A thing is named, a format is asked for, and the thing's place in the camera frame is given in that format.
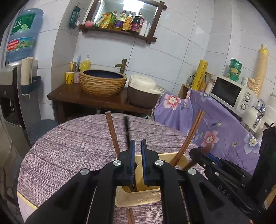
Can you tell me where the woven pattern basin sink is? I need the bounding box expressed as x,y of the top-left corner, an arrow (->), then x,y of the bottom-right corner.
79,69 -> 127,96

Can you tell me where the dark wooden washstand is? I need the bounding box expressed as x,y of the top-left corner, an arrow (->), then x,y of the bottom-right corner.
47,84 -> 152,124

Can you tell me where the blue water cooler bottle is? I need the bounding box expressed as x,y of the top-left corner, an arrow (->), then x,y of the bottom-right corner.
5,8 -> 44,63

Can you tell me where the purple label bottle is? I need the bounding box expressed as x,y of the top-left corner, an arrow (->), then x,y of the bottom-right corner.
113,10 -> 127,30

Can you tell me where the green oil bottle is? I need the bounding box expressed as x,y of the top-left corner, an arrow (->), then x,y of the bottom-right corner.
107,11 -> 118,29

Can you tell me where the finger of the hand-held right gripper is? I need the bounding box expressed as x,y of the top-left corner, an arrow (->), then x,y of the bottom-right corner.
189,148 -> 218,183
200,147 -> 221,163

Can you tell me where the white paper cup sleeve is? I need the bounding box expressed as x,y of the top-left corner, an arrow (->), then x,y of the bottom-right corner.
21,57 -> 35,95

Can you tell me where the yellow label bottle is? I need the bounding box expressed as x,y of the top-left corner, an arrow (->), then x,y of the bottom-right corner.
122,12 -> 134,31

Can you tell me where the bamboo style faucet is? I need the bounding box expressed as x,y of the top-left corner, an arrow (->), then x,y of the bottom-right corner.
114,58 -> 128,75

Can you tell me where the grey water dispenser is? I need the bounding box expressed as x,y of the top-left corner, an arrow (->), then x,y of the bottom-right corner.
0,66 -> 31,147

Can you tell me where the white microwave oven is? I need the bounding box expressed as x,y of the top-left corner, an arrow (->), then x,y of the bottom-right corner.
210,75 -> 257,113

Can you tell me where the wooden framed mirror shelf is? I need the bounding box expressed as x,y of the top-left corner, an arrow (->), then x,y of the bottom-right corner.
79,0 -> 168,45

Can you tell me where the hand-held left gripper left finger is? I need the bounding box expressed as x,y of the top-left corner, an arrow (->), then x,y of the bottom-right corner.
25,140 -> 136,224

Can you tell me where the white kettle with chrome handle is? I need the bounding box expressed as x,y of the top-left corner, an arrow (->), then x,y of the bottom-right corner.
244,99 -> 266,133

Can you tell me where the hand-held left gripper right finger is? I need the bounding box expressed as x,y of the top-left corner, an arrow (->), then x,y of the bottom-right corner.
141,140 -> 252,224

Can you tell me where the yellow wrap roll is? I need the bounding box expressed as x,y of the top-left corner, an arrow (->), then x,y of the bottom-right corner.
191,60 -> 208,91

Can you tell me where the small wooden box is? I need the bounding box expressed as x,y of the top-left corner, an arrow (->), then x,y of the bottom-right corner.
178,84 -> 191,99

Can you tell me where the dark soy sauce bottle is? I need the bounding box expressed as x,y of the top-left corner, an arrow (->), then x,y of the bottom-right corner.
130,12 -> 144,33

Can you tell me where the purple floral cloth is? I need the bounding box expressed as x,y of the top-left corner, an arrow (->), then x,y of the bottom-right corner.
152,89 -> 264,176

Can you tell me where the green hanging packet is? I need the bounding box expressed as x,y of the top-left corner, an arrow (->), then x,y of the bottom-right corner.
69,5 -> 81,29

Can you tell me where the white and brown rice cooker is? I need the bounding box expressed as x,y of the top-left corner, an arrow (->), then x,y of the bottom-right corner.
126,74 -> 162,109

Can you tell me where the cream plastic utensil basket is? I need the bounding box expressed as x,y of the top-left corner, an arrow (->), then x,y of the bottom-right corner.
114,152 -> 190,207

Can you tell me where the blue-grey cup holder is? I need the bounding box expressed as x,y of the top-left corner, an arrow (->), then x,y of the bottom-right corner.
22,76 -> 42,95

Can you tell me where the yellow packet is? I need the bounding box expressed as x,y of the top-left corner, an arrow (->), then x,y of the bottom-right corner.
99,12 -> 112,29

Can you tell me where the yellow soap pump bottle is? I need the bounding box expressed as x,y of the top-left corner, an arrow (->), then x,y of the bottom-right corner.
80,55 -> 92,71

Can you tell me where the tall stack of paper cups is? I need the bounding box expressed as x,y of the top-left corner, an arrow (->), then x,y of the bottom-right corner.
254,44 -> 269,98

